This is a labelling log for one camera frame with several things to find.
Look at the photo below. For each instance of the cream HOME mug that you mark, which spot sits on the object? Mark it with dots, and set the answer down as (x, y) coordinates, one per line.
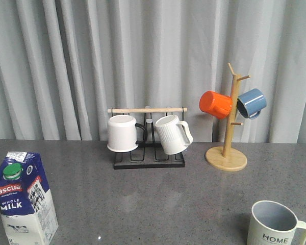
(273, 223)

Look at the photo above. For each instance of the blue mug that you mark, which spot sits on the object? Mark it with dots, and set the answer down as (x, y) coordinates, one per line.
(251, 103)

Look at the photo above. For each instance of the orange mug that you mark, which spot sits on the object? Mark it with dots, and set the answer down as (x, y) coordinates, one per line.
(215, 104)

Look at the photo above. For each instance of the black wire mug rack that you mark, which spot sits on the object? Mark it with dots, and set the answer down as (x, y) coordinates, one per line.
(150, 154)

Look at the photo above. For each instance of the blue white milk carton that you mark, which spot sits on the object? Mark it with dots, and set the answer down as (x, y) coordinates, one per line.
(26, 203)

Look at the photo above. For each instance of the wooden mug tree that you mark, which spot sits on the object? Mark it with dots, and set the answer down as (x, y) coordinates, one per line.
(225, 157)

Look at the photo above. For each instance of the white ribbed mug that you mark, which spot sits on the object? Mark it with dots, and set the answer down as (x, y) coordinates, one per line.
(174, 134)

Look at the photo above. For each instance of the white mug black handle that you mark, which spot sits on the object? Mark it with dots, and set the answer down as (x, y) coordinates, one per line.
(122, 133)

